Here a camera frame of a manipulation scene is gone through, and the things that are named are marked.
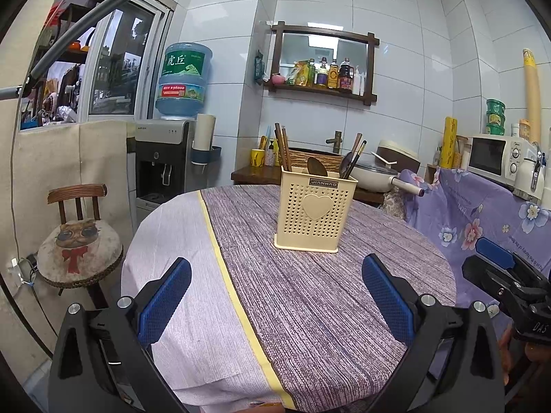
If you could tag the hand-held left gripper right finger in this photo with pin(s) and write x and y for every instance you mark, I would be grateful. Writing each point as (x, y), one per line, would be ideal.
(385, 301)

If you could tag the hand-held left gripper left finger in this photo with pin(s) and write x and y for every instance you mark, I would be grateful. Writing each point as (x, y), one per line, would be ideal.
(165, 301)

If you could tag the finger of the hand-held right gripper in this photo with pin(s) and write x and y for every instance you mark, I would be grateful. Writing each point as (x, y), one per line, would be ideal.
(486, 277)
(495, 251)

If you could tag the cream plastic utensil holder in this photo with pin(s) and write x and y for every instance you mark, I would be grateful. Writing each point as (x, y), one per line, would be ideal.
(316, 215)

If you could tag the all-metal spoon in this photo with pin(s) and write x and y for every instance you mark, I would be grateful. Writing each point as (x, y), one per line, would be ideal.
(345, 167)

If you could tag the dark wooden spoon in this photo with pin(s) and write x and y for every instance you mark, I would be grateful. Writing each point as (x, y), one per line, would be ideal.
(316, 166)

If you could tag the black chopstick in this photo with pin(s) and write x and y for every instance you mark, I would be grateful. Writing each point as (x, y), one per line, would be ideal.
(364, 145)
(360, 149)

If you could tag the person's right hand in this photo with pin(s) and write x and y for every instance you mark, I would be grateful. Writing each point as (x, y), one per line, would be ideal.
(506, 352)

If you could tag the purple floral cloth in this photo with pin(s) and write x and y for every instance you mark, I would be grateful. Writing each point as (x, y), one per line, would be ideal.
(465, 206)

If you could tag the white kettle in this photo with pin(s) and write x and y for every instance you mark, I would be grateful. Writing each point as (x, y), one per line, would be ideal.
(525, 178)

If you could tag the white microwave oven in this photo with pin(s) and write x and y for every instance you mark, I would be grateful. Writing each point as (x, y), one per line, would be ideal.
(490, 157)

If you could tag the brown paisley cloth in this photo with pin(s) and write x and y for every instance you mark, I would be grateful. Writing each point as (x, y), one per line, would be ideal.
(394, 204)

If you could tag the cat print seat cushion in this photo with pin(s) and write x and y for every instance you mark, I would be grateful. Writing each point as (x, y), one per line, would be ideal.
(79, 249)

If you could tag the small wooden rack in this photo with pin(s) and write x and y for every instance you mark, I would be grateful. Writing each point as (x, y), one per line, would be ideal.
(430, 172)

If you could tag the yellow printed roll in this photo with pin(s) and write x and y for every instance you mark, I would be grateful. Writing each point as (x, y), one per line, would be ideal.
(448, 142)

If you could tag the cream saucepan with lid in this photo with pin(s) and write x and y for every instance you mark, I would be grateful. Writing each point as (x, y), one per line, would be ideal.
(374, 180)

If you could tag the small white bottle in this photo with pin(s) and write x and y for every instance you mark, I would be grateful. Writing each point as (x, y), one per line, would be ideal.
(515, 130)

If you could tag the yellow lidded jar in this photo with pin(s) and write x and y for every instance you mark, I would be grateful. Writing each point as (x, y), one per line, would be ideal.
(526, 129)

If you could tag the brown and cream rice cooker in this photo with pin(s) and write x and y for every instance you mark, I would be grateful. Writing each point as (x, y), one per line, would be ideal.
(402, 157)

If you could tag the water dispenser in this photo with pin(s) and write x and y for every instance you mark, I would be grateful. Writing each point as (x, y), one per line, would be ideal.
(159, 167)

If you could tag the wooden chair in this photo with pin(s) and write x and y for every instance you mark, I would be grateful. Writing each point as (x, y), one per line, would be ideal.
(77, 191)

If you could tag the wicker wash basin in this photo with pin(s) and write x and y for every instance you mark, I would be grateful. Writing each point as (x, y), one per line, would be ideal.
(333, 160)

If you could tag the dark wooden side table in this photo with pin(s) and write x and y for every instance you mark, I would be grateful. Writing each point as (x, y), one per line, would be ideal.
(254, 175)

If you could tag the tall cream roll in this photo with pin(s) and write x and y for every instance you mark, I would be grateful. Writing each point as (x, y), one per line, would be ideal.
(531, 94)

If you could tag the brass faucet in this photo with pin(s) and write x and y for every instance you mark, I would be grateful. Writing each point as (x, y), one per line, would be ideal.
(335, 141)

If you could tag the yellow cup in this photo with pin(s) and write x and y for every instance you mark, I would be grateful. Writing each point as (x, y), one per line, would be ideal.
(257, 158)

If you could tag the small patterned pump bottle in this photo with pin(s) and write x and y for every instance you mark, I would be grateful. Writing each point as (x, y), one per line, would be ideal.
(270, 155)

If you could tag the blue water bottle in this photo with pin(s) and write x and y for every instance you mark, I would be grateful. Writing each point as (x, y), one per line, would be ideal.
(183, 81)

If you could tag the wooden framed mirror shelf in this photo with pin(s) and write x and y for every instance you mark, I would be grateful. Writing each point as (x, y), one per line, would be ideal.
(318, 90)

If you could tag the row of condiment bottles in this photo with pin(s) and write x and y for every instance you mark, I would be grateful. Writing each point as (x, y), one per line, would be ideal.
(344, 78)

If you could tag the cluttered wooden display shelf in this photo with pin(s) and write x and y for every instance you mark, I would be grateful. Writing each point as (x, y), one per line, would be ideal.
(56, 94)

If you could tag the yellow green packet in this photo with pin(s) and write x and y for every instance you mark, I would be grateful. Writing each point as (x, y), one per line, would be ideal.
(301, 75)

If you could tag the sliding glass window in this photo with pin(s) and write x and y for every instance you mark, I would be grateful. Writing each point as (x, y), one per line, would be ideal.
(116, 64)

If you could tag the small pink pot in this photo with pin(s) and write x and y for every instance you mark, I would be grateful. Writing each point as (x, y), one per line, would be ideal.
(277, 79)

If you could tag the green hanging packet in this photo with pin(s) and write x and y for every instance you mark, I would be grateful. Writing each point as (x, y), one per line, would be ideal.
(258, 69)

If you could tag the blue wall holder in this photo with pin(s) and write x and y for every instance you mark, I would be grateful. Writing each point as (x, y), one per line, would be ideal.
(206, 155)

